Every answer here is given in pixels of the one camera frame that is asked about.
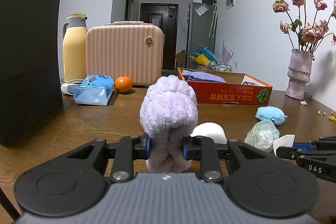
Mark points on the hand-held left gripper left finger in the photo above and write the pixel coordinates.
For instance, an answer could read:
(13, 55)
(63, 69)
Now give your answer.
(148, 146)

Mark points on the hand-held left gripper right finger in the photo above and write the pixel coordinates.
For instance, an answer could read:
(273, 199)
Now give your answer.
(185, 148)

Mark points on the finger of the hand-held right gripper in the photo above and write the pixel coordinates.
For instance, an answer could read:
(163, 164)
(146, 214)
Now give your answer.
(288, 152)
(325, 140)

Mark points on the blue plush toy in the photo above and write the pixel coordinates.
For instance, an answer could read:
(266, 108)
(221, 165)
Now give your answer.
(270, 115)

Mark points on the purple plush toy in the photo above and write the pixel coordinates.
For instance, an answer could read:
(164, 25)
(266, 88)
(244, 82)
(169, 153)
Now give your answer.
(168, 108)

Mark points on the orange cardboard box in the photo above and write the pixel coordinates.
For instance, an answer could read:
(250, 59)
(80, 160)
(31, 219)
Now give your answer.
(236, 96)

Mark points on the purple knitted cloth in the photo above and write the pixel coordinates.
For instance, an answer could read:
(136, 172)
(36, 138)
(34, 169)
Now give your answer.
(204, 76)

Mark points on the scattered yellow crumbs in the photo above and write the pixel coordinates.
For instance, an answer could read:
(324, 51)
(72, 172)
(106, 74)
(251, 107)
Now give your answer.
(331, 116)

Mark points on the white squishy toy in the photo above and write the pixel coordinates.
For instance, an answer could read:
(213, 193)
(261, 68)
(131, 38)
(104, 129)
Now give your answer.
(210, 132)

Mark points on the iridescent plastic bag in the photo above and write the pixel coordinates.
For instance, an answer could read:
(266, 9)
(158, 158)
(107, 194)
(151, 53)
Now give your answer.
(262, 134)

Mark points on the orange fruit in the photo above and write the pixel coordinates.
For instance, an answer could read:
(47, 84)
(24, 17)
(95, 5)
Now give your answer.
(123, 85)

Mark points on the pink textured vase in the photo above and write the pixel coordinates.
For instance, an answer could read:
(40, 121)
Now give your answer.
(299, 74)

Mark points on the blue tissue pack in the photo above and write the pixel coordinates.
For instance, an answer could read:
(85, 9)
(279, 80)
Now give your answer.
(94, 91)

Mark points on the brown cardboard box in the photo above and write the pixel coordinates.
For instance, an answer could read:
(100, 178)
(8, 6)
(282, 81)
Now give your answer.
(181, 58)

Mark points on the blue and yellow bag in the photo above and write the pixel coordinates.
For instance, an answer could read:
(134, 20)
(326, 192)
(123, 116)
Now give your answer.
(203, 56)

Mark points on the pink ribbed suitcase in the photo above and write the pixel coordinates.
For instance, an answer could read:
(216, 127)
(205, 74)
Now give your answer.
(123, 56)

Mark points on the white charger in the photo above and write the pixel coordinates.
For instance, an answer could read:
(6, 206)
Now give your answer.
(68, 88)

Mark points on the dark brown door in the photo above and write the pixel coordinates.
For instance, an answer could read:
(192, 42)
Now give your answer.
(157, 48)

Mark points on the purple dried flower bundle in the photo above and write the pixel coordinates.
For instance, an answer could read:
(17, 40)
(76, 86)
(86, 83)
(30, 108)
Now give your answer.
(227, 53)

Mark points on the dried pink roses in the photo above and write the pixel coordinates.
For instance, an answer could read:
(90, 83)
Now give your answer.
(311, 32)

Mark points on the grey refrigerator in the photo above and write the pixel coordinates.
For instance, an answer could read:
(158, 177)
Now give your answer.
(199, 35)

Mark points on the yellow thermos jug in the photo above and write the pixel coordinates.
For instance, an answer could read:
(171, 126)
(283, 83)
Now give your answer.
(74, 56)

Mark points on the white door notice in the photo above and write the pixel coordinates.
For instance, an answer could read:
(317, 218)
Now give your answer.
(156, 22)

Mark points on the pink fabric pouch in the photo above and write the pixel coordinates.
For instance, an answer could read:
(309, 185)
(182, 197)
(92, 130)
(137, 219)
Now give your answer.
(123, 23)

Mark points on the white folded umbrella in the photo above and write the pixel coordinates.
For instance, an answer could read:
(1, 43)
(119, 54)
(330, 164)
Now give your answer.
(213, 20)

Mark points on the clear plastic bag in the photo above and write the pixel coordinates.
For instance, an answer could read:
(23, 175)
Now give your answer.
(201, 10)

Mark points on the black paper bag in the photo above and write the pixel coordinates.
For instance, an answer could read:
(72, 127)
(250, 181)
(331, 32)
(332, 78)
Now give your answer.
(26, 56)

